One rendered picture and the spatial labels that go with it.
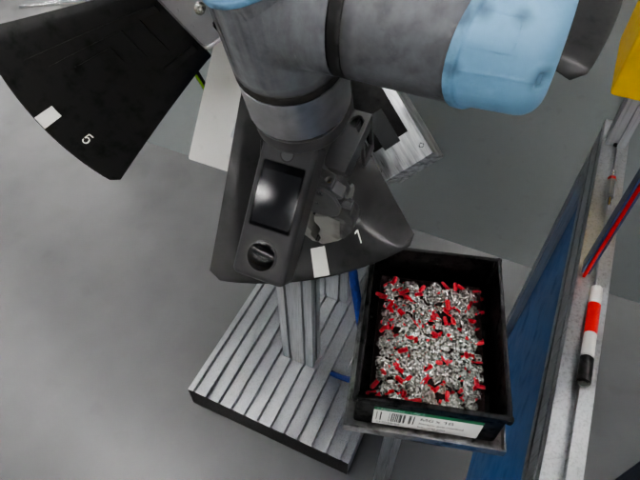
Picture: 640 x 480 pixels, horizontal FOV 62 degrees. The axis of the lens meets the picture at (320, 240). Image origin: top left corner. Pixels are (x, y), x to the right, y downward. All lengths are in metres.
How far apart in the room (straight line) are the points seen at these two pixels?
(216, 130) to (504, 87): 0.66
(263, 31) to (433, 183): 1.42
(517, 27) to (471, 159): 1.34
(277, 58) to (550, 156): 1.28
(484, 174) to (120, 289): 1.18
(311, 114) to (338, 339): 1.23
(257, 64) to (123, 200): 1.82
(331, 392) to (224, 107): 0.85
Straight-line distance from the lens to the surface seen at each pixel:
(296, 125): 0.36
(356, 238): 0.59
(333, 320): 1.58
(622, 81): 0.86
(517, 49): 0.27
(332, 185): 0.43
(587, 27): 0.54
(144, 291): 1.82
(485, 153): 1.58
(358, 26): 0.28
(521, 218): 1.70
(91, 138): 0.76
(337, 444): 1.42
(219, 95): 0.89
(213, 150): 0.89
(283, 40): 0.30
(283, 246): 0.42
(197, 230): 1.94
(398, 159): 0.65
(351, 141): 0.45
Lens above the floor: 1.42
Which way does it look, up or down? 50 degrees down
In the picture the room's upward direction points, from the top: straight up
